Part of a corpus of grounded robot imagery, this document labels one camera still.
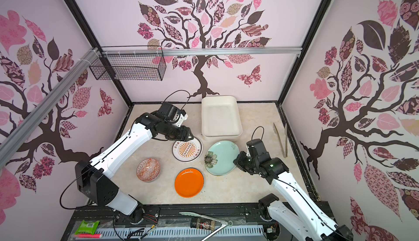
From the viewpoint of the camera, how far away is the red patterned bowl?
2.71 ft

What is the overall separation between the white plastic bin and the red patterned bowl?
1.11ft

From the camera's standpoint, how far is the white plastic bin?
1.04 metres
